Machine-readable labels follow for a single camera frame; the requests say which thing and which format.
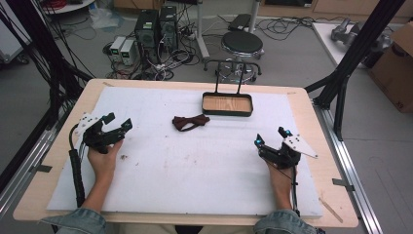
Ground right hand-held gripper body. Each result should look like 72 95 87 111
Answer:
258 134 319 171

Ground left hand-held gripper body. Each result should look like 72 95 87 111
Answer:
73 112 127 155

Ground person's left hand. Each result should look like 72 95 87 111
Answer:
86 138 125 183

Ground person's right hand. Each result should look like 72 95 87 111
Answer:
264 160 298 193

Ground wooden table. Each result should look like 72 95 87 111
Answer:
13 78 360 229

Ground black tray with wooden bottom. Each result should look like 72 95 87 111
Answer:
201 59 254 118

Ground dark red bow tie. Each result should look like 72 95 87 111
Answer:
171 113 211 133

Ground white power supply unit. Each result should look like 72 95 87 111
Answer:
119 38 137 66
109 35 127 62

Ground white foam mat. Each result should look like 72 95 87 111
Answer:
46 85 324 219

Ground right denim sleeve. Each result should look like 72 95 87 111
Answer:
252 209 318 234

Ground denim sleeve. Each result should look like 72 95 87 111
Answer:
252 209 318 234
38 207 109 234

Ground thin wooden stick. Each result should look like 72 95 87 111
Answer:
318 197 345 224

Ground left denim sleeve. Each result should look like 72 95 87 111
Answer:
38 207 109 234

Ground large black computer tower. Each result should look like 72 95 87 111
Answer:
133 9 161 64

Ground black round stool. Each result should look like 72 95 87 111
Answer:
203 30 265 84

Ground clear plastic bag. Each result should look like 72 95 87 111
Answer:
88 5 126 31

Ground slim black computer tower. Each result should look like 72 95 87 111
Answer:
158 4 179 53

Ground person's lap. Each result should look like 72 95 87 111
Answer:
115 222 258 234

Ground round white table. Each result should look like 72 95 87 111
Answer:
41 0 97 16

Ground black flat box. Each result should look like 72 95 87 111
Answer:
227 13 252 32

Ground white desk leg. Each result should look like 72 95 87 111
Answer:
247 0 263 33
194 0 211 60

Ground white cabinet on wheels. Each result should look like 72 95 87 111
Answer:
0 15 32 65

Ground cardboard box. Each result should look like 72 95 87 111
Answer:
367 20 413 114

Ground thick black sleeved cable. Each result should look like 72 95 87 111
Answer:
67 123 87 209

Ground grey metal bracket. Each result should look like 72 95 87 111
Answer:
28 164 54 175
331 177 357 193

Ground aluminium rail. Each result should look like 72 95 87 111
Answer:
312 97 386 234
0 98 76 217

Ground black metal frame with cables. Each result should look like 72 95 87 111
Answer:
0 0 95 193

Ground loose black floor cables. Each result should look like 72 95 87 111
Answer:
254 15 349 43

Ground black metal frame strut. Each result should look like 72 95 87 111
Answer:
304 0 407 142

